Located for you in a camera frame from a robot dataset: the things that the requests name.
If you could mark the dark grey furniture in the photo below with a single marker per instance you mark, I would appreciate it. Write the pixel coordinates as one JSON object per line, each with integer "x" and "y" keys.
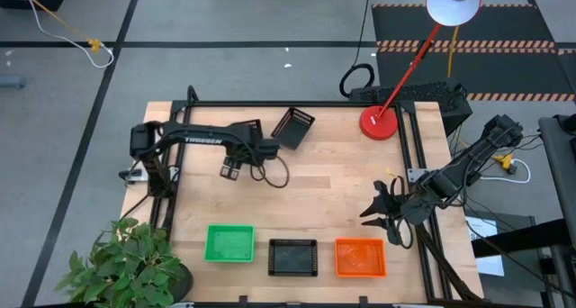
{"x": 560, "y": 173}

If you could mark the yellow power plug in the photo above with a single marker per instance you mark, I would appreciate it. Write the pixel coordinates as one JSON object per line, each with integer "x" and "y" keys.
{"x": 505, "y": 160}

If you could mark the white paper sheet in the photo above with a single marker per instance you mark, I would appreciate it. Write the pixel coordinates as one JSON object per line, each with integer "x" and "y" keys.
{"x": 488, "y": 258}

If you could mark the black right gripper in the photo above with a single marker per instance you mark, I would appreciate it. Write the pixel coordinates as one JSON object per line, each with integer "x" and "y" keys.
{"x": 405, "y": 206}

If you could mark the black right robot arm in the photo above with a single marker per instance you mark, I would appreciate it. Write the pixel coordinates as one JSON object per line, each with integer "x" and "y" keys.
{"x": 468, "y": 164}

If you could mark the black plastic basket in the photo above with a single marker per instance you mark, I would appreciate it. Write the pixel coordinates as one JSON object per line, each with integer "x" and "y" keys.
{"x": 292, "y": 258}
{"x": 254, "y": 124}
{"x": 292, "y": 129}

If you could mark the black computer case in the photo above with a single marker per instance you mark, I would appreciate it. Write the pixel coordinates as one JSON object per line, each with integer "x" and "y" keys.
{"x": 432, "y": 94}

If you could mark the black aluminium frame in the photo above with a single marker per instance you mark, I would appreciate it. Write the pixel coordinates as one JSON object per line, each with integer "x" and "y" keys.
{"x": 315, "y": 103}

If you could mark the black furniture beam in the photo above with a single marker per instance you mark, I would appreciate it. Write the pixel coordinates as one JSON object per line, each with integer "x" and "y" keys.
{"x": 522, "y": 238}

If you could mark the red desk lamp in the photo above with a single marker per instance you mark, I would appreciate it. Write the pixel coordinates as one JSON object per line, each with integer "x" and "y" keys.
{"x": 379, "y": 123}

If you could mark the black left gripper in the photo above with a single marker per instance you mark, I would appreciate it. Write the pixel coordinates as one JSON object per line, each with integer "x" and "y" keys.
{"x": 267, "y": 149}

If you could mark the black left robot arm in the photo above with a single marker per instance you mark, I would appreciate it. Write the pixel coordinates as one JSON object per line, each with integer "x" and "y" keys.
{"x": 198, "y": 134}

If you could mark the green plastic basket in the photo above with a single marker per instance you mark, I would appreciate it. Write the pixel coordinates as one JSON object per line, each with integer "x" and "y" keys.
{"x": 229, "y": 244}

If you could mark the green potted plant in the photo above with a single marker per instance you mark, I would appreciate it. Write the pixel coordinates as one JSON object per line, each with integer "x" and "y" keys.
{"x": 128, "y": 265}

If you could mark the orange plastic basket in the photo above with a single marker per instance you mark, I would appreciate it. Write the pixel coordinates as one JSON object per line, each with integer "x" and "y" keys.
{"x": 360, "y": 257}

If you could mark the black hazard-striped floor mat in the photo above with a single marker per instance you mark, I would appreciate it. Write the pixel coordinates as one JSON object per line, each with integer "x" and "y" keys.
{"x": 495, "y": 24}

